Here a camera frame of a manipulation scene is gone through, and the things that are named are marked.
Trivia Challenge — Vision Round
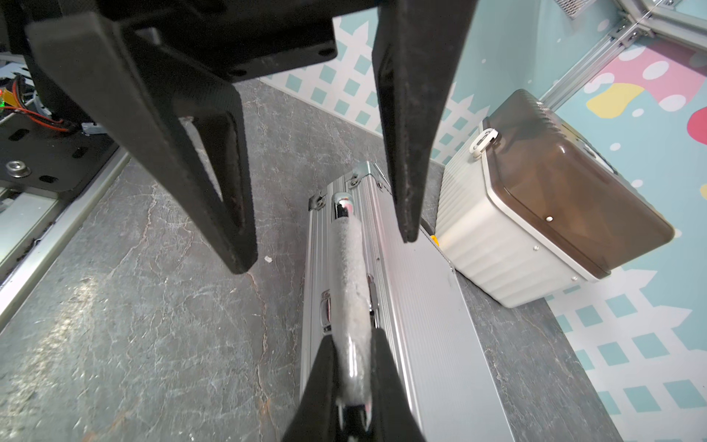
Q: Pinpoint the brown lid white toolbox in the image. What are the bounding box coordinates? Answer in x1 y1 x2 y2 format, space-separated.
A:
436 90 675 308

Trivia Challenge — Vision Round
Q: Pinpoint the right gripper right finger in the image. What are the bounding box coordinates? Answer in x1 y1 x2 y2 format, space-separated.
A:
371 328 425 442

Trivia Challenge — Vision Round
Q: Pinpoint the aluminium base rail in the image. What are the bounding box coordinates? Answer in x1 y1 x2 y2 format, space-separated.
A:
0 54 131 333

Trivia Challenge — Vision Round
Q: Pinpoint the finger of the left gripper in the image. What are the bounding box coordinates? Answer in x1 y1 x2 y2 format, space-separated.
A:
372 0 477 242
26 12 258 274

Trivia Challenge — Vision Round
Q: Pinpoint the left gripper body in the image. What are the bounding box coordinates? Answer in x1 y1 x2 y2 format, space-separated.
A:
0 0 382 128

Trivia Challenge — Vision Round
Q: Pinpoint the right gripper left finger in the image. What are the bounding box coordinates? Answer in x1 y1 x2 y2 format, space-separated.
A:
282 335 339 442

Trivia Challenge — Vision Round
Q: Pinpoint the silver poker set case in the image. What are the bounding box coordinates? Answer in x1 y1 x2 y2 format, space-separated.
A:
300 162 513 441

